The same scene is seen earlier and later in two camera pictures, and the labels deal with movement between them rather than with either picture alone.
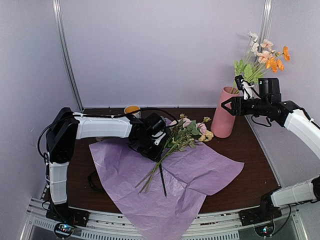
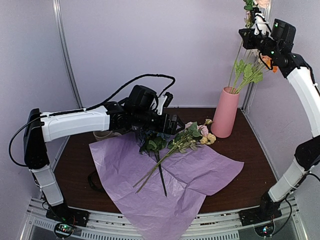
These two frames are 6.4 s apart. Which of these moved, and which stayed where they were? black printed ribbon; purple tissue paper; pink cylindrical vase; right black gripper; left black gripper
Moved: right black gripper; left black gripper
Stayed: black printed ribbon; purple tissue paper; pink cylindrical vase
